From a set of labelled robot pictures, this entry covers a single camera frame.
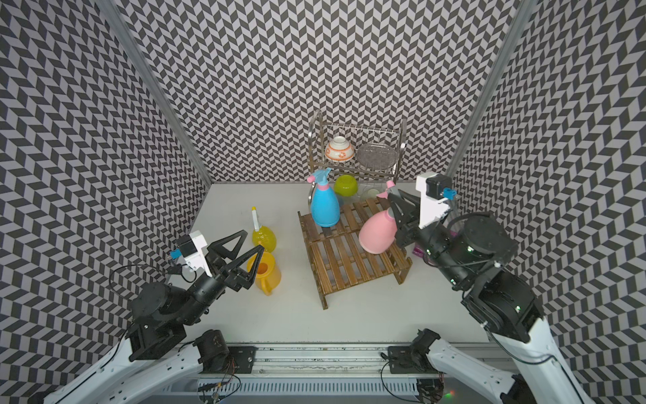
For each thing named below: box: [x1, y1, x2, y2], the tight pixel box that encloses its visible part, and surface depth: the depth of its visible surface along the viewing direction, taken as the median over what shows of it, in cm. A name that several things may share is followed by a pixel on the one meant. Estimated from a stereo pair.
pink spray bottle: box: [358, 180, 400, 255], surface depth 56 cm
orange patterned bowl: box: [324, 135, 355, 163], surface depth 89 cm
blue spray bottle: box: [307, 167, 340, 229], surface depth 66 cm
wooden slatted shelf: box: [296, 197, 414, 311], surface depth 79 cm
